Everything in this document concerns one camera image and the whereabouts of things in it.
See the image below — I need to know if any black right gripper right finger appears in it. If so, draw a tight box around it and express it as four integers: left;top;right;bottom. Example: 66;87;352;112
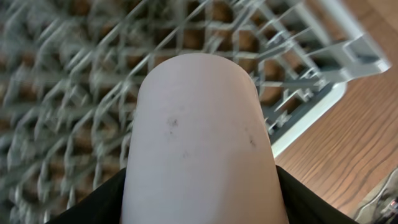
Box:
276;166;357;224

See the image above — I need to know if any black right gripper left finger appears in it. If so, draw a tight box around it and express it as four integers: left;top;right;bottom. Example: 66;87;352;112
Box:
47;168;126;224

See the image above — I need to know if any white pink cup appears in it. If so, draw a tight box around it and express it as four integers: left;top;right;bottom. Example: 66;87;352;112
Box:
121;54;288;224

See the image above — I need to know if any grey dishwasher rack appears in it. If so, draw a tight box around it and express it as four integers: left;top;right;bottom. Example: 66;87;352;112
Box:
1;0;391;223

